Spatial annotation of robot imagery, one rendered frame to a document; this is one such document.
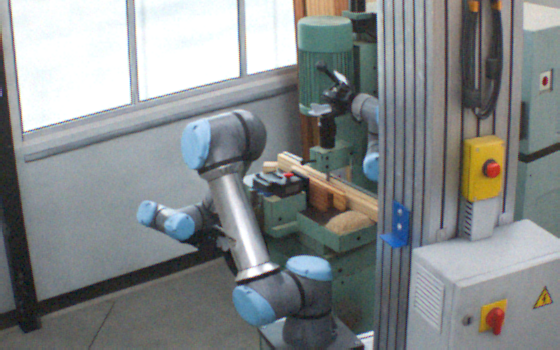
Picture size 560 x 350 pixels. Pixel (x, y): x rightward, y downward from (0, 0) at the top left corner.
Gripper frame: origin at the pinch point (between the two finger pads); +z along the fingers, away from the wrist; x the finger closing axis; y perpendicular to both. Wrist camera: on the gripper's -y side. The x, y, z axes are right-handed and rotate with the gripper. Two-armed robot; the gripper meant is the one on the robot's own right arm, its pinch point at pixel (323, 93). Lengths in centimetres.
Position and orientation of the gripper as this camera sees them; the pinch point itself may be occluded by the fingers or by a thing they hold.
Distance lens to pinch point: 286.9
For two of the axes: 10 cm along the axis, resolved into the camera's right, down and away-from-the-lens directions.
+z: -5.5, -2.8, 7.8
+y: -6.1, -5.1, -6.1
